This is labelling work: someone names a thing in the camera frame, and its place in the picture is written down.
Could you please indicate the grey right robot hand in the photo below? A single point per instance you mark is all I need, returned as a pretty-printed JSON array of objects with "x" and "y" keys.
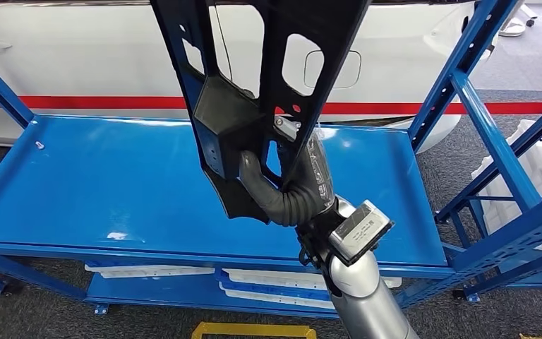
[{"x": 313, "y": 187}]

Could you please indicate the black plastic frame part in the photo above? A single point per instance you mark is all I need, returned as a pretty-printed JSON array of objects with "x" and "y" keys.
[{"x": 233, "y": 117}]

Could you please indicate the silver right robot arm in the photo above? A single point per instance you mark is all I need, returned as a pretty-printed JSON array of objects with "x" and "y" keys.
[{"x": 369, "y": 309}]

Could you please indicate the blue plastic crate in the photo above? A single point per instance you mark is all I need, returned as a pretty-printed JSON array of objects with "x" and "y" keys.
[{"x": 275, "y": 292}]

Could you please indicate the yellow floor tape square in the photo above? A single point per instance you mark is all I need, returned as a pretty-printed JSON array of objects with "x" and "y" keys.
[{"x": 252, "y": 330}]

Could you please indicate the white stand base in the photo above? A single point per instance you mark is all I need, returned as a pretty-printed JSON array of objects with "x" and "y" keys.
[{"x": 514, "y": 30}]

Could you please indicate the white car with red stripe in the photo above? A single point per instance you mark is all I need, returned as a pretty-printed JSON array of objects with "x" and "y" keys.
[{"x": 65, "y": 47}]

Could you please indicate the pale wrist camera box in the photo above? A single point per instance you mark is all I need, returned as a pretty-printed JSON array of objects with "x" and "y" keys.
[{"x": 360, "y": 231}]

